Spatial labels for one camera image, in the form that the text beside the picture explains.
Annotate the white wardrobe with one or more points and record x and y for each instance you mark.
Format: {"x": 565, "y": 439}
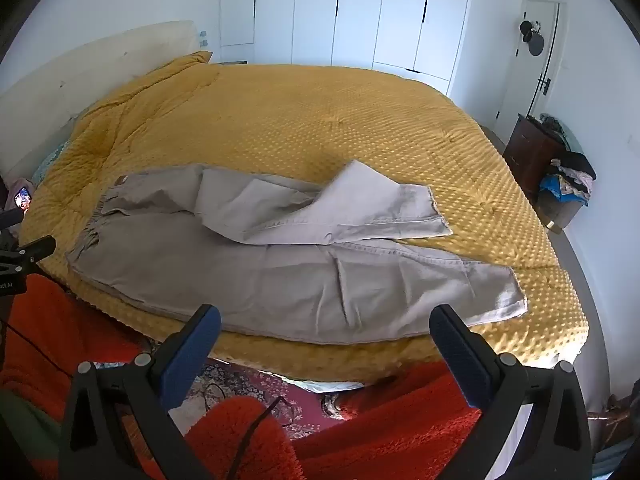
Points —
{"x": 310, "y": 10}

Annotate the dark hats on door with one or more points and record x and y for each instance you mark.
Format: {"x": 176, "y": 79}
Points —
{"x": 535, "y": 42}

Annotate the pile of clothes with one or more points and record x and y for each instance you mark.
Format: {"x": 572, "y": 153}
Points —
{"x": 570, "y": 180}

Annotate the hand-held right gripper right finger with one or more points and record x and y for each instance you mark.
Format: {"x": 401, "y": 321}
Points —
{"x": 460, "y": 360}

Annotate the green cloth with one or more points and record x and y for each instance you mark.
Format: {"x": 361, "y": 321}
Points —
{"x": 25, "y": 420}

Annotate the patterned rug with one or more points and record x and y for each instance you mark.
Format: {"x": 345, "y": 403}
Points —
{"x": 240, "y": 380}

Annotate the yellow dotted blanket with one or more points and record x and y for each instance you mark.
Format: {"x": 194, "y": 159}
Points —
{"x": 325, "y": 120}

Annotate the dark wooden dresser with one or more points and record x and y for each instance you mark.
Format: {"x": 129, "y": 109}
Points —
{"x": 530, "y": 155}

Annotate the red fuzzy cloth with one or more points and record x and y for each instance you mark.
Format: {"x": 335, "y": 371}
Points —
{"x": 375, "y": 435}

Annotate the beige pants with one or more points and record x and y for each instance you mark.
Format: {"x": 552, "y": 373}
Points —
{"x": 250, "y": 280}

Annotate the white padded headboard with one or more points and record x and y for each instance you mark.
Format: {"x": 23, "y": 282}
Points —
{"x": 75, "y": 70}

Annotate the black clamp stand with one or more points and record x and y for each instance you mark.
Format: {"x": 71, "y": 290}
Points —
{"x": 30, "y": 252}

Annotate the wall sockets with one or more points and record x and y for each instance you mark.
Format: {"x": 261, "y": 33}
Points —
{"x": 203, "y": 37}

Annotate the phone with lit screen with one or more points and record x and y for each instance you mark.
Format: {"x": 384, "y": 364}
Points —
{"x": 23, "y": 198}

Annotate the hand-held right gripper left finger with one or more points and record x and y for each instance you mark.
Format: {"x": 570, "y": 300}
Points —
{"x": 192, "y": 355}

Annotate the white door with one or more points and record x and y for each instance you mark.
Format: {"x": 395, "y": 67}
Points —
{"x": 520, "y": 85}

